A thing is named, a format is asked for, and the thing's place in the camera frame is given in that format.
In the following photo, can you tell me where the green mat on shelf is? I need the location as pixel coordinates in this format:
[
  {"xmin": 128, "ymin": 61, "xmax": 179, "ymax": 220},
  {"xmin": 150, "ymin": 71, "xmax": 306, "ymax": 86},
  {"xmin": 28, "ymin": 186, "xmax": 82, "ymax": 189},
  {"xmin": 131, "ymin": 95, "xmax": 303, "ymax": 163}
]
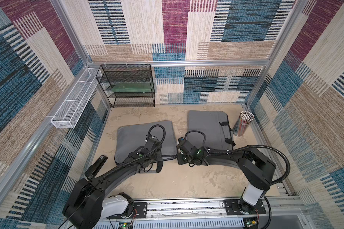
[{"xmin": 112, "ymin": 83, "xmax": 152, "ymax": 93}]

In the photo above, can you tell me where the white wire mesh basket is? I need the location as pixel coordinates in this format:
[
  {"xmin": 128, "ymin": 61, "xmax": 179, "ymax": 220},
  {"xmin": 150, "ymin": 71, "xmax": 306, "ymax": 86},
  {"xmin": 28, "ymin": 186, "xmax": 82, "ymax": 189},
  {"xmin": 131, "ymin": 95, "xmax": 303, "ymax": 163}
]
[{"xmin": 51, "ymin": 68, "xmax": 98, "ymax": 129}]

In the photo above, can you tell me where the white slotted cable duct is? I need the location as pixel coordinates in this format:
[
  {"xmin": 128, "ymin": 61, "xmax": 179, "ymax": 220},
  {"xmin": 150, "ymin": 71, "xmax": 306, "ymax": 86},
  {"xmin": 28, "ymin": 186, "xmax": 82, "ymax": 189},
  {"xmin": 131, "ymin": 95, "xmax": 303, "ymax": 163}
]
[{"xmin": 95, "ymin": 218, "xmax": 245, "ymax": 229}]

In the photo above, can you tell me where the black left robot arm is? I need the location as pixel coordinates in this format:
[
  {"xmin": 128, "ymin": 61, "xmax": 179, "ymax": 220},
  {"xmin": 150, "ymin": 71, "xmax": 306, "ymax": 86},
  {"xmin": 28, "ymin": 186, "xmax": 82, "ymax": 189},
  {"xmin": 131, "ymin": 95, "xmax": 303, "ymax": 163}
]
[{"xmin": 63, "ymin": 124, "xmax": 166, "ymax": 229}]

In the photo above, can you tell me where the cup of coloured pencils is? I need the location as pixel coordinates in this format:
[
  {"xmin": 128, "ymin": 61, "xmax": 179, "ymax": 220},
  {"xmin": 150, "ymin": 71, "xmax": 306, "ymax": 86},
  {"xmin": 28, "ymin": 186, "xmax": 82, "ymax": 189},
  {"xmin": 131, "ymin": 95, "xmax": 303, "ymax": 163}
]
[{"xmin": 233, "ymin": 111, "xmax": 254, "ymax": 136}]

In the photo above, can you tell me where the black wire mesh shelf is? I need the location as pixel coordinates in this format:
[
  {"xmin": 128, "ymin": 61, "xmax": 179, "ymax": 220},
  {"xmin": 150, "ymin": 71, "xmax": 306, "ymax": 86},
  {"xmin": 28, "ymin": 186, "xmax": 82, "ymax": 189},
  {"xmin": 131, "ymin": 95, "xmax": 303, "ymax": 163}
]
[{"xmin": 96, "ymin": 64, "xmax": 156, "ymax": 108}]

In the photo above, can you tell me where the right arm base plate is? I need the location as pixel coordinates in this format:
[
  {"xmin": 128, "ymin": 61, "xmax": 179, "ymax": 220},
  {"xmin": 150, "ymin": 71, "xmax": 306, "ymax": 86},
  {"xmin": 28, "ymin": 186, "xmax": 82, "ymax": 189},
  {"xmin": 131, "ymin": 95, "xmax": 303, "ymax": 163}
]
[{"xmin": 222, "ymin": 198, "xmax": 267, "ymax": 215}]

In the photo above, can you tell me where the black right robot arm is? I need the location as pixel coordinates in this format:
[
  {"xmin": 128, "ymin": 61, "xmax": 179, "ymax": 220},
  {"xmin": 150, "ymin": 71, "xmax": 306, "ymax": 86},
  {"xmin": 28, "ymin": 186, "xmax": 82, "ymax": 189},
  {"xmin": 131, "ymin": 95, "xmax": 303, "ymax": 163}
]
[{"xmin": 177, "ymin": 137, "xmax": 290, "ymax": 214}]

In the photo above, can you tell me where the black stapler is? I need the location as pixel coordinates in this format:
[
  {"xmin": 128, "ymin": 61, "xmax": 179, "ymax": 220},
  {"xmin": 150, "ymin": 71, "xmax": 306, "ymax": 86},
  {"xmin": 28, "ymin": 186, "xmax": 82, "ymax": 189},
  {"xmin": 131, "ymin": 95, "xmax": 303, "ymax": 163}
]
[{"xmin": 85, "ymin": 155, "xmax": 108, "ymax": 180}]

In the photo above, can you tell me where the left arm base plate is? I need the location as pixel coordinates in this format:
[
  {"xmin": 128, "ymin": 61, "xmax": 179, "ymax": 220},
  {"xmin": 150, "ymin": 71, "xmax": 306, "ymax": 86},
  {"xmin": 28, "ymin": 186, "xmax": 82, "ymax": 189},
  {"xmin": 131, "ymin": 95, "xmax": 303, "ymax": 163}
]
[{"xmin": 107, "ymin": 202, "xmax": 148, "ymax": 219}]

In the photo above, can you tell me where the grey zippered laptop bag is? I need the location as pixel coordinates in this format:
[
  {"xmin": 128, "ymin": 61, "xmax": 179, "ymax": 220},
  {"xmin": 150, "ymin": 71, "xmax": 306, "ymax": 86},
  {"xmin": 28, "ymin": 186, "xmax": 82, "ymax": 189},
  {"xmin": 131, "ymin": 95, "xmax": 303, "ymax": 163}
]
[{"xmin": 114, "ymin": 120, "xmax": 177, "ymax": 165}]

